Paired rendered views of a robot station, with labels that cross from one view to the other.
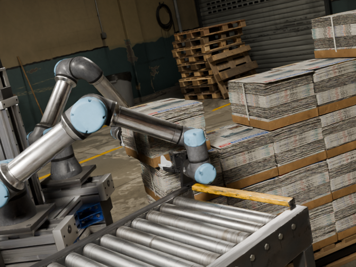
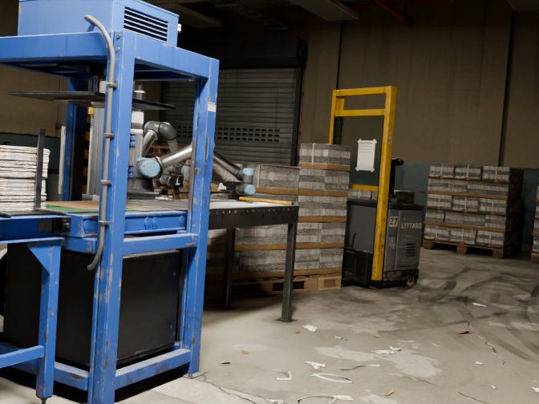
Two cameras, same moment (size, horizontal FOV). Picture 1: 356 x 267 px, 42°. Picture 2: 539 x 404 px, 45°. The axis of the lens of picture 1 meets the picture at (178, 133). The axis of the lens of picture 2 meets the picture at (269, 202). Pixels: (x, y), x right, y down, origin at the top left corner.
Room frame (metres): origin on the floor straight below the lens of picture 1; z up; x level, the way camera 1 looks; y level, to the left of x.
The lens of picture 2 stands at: (-2.84, 1.35, 1.04)
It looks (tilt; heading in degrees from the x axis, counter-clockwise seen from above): 3 degrees down; 340
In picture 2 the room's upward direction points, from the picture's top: 4 degrees clockwise
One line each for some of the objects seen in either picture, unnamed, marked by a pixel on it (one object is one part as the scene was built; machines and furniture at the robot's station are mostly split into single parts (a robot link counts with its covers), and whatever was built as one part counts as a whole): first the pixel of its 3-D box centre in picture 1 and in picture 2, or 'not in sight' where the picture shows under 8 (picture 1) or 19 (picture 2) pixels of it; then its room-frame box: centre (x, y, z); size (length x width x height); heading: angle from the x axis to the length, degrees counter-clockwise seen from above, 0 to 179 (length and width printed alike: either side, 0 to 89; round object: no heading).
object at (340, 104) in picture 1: (319, 101); (297, 191); (2.47, -0.79, 0.86); 0.38 x 0.29 x 0.04; 19
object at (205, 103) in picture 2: not in sight; (198, 217); (0.28, 0.61, 0.77); 0.09 x 0.09 x 1.55; 41
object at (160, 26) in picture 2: not in sight; (99, 28); (0.41, 1.12, 1.65); 0.60 x 0.45 x 0.20; 41
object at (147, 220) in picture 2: not in sight; (88, 216); (0.41, 1.12, 0.75); 0.70 x 0.65 x 0.10; 131
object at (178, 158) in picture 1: (183, 162); (233, 187); (1.77, 0.00, 0.88); 0.12 x 0.08 x 0.09; 21
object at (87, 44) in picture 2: not in sight; (97, 60); (0.41, 1.12, 1.50); 0.94 x 0.68 x 0.10; 41
